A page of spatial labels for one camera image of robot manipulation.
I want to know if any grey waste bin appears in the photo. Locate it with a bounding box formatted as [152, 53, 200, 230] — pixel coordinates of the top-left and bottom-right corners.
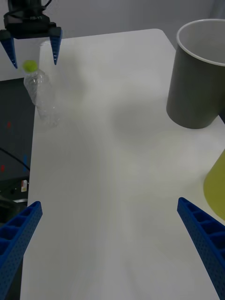
[166, 18, 225, 129]

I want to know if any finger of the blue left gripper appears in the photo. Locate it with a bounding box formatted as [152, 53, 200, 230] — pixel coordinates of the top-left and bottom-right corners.
[47, 26, 64, 66]
[0, 29, 18, 69]

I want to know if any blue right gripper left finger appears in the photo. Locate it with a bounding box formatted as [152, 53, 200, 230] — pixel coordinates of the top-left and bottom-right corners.
[0, 201, 43, 300]

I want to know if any black floor cable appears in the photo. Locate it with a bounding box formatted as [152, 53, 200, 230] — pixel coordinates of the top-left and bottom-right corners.
[0, 147, 30, 171]

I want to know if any yellow-green waste bin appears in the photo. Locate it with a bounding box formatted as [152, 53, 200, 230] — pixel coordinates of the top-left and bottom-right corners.
[203, 150, 225, 221]

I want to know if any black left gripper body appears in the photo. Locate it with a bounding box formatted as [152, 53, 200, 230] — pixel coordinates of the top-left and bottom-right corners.
[3, 10, 57, 39]

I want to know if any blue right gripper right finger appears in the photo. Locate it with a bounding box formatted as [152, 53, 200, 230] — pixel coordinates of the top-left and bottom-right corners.
[177, 197, 225, 300]

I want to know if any clear bottle with green cap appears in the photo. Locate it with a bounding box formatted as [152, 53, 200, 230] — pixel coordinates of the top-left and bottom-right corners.
[22, 60, 60, 127]

